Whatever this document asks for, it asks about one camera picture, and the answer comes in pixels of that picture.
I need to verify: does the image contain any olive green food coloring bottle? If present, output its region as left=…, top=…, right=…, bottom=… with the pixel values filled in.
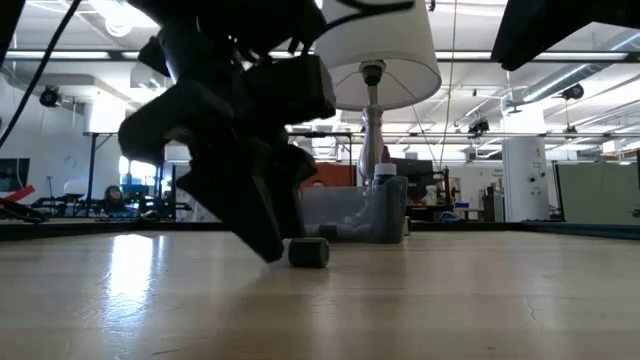
left=282, top=236, right=332, bottom=270

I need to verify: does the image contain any grey translucent plastic bin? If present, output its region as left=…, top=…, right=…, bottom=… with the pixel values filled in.
left=299, top=175, right=410, bottom=246

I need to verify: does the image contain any black aluminium table frame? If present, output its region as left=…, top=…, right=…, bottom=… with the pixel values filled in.
left=0, top=218, right=640, bottom=243

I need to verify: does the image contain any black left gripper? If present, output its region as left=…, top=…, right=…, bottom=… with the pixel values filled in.
left=118, top=53, right=319, bottom=265

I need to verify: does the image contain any green partition panel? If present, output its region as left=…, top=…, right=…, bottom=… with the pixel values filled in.
left=554, top=162, right=640, bottom=225

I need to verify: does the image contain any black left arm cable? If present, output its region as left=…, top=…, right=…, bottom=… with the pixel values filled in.
left=0, top=0, right=84, bottom=150

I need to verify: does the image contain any silver lamp white shade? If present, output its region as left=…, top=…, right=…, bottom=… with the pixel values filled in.
left=313, top=0, right=443, bottom=189

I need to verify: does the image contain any white round column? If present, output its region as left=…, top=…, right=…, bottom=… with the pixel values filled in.
left=501, top=107, right=550, bottom=224

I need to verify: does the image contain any large purple food coloring bottle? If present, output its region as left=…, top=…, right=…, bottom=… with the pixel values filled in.
left=373, top=145, right=399, bottom=187

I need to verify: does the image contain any orange partition panel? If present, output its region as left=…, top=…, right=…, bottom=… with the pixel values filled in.
left=299, top=162, right=357, bottom=189

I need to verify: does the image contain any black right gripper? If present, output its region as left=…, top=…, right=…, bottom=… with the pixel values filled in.
left=491, top=0, right=640, bottom=72

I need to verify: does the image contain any person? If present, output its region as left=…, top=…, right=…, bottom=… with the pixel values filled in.
left=102, top=184, right=127, bottom=215

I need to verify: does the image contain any black desk monitor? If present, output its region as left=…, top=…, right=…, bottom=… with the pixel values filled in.
left=390, top=158, right=434, bottom=190

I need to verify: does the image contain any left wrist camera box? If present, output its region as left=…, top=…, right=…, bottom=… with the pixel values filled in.
left=243, top=53, right=338, bottom=127

